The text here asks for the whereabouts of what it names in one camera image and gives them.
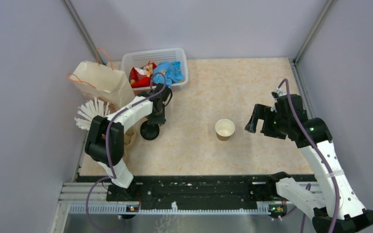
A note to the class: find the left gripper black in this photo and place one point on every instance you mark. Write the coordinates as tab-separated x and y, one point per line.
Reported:
160	120

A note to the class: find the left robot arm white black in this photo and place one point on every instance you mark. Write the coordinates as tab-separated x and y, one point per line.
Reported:
105	141

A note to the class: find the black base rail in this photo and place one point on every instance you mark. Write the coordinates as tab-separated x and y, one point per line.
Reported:
203	192

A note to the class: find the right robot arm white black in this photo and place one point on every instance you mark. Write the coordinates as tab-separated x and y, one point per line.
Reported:
339	210

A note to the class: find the blue cloth toy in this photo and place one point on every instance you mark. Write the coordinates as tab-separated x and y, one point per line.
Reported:
168	73

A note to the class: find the brown paper coffee cup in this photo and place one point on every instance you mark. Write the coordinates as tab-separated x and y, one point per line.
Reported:
224	128

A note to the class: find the red cloth toy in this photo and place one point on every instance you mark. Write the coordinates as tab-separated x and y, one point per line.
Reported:
141	76

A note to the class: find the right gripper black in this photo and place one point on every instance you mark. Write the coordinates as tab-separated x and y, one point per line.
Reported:
264	112

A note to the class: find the white wrapped straws bundle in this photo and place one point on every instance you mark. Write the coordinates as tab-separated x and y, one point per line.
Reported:
88	111

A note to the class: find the black lid stack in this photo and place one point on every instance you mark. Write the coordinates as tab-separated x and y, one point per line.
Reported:
149	131

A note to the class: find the brown pulp cup carrier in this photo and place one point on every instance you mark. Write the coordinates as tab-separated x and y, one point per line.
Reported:
130	139

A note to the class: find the beige paper bag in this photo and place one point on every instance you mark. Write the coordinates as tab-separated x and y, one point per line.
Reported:
107	83

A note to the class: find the white plastic basket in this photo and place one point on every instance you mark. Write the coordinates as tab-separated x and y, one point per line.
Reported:
141	58

